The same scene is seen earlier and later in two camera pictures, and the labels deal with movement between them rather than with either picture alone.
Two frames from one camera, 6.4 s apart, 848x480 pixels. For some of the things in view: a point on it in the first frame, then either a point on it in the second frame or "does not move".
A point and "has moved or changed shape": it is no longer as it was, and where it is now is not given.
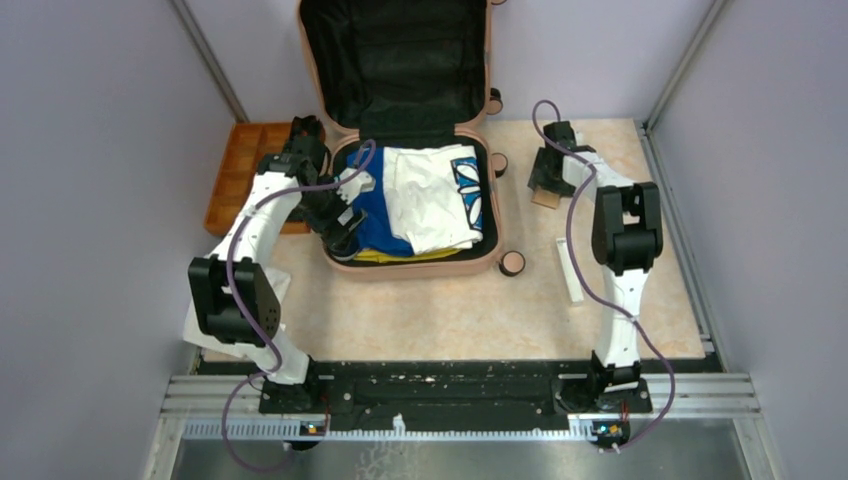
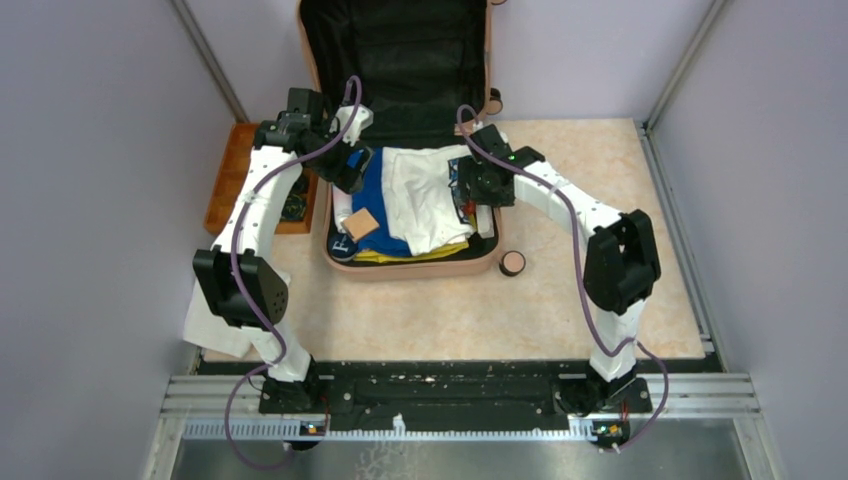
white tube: [570, 270] to [485, 220]
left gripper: [335, 235] to [342, 175]
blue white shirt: [435, 195] does not move
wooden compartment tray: [249, 145] does not move
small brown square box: [546, 198] has moved or changed shape
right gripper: [539, 180] to [468, 172]
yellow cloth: [381, 257] does not move
